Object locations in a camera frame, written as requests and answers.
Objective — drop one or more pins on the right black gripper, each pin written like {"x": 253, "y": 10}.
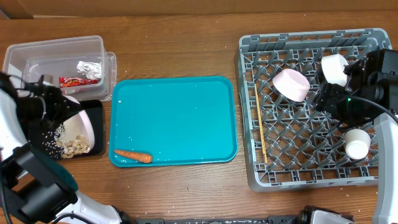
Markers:
{"x": 328, "y": 102}

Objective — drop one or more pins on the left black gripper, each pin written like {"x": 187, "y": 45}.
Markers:
{"x": 61, "y": 107}

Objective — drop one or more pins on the white dinner plate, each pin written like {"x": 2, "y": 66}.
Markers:
{"x": 79, "y": 124}

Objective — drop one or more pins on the red snack wrapper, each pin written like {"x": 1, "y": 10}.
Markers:
{"x": 66, "y": 82}

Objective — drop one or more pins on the white cup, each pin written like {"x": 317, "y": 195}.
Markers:
{"x": 357, "y": 143}

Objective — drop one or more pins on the foil ball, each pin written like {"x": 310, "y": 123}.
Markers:
{"x": 91, "y": 70}

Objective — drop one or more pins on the white bowl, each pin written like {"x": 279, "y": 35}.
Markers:
{"x": 333, "y": 67}

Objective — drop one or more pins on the pink bowl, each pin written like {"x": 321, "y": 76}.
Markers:
{"x": 292, "y": 84}

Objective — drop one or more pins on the wooden chopstick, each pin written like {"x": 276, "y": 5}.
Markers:
{"x": 263, "y": 145}

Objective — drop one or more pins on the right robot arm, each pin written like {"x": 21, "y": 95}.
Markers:
{"x": 362, "y": 92}

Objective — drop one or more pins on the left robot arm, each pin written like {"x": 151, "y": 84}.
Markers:
{"x": 34, "y": 187}

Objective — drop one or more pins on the peanut shells pile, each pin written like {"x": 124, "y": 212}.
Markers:
{"x": 80, "y": 145}

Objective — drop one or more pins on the scattered rice grains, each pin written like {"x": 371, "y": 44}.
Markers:
{"x": 53, "y": 142}

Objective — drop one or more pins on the black plastic tray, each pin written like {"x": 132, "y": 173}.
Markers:
{"x": 95, "y": 111}

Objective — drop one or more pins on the clear plastic bin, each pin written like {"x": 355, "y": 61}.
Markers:
{"x": 59, "y": 58}

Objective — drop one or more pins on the grey dish rack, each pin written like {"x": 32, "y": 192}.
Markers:
{"x": 305, "y": 148}

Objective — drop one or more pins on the orange carrot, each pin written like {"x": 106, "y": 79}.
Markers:
{"x": 137, "y": 156}

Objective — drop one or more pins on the teal serving tray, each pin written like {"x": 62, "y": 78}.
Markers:
{"x": 178, "y": 121}

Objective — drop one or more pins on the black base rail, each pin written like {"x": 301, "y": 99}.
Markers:
{"x": 308, "y": 215}

